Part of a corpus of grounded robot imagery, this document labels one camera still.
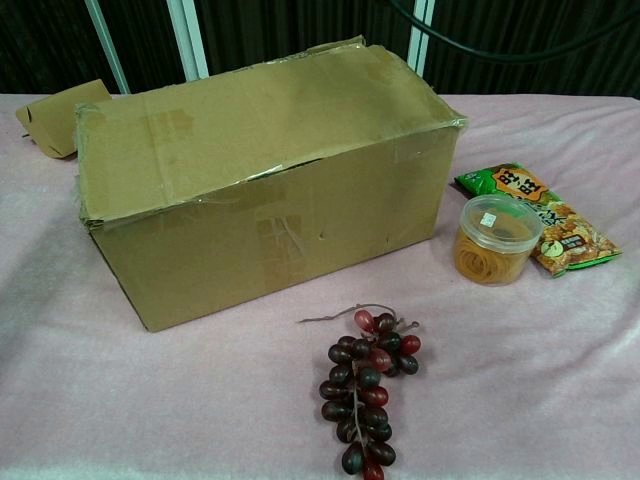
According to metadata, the small folded cardboard piece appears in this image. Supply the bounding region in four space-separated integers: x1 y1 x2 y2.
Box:
14 78 112 162

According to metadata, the green orange snack bag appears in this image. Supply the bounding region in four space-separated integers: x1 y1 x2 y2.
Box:
453 162 623 280

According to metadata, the white partition frame post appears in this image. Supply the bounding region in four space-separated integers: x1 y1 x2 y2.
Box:
83 0 132 95
407 0 437 81
166 0 210 83

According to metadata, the clear jar of rubber bands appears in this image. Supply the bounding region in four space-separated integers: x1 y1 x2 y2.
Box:
453 194 545 287

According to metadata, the dark hanging cable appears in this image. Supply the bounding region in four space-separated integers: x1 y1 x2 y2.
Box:
387 0 640 62

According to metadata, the large brown cardboard box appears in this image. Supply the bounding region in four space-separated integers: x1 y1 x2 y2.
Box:
73 33 469 334

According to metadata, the pink tablecloth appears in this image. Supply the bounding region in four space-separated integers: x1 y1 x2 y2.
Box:
0 92 640 480

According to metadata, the dark red grape bunch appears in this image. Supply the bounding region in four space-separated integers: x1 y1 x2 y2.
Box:
298 303 422 480

